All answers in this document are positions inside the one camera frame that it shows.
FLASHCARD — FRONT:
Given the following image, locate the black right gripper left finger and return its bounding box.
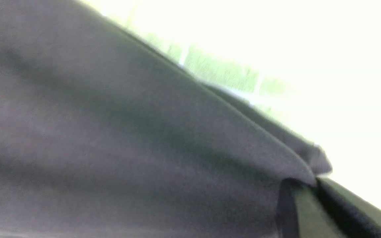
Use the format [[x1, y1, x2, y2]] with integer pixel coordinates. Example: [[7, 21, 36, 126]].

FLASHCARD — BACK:
[[276, 179, 346, 238]]

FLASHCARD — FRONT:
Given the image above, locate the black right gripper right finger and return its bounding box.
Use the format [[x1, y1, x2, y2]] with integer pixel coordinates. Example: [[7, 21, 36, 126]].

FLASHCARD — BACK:
[[317, 178, 381, 238]]

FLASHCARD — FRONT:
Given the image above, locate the gray long sleeve shirt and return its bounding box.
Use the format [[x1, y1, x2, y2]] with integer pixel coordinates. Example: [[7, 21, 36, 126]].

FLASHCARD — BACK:
[[0, 0, 331, 238]]

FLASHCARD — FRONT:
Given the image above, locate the light green grid tablecloth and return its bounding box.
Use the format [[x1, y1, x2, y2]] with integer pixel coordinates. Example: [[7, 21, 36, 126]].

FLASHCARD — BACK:
[[84, 0, 292, 120]]

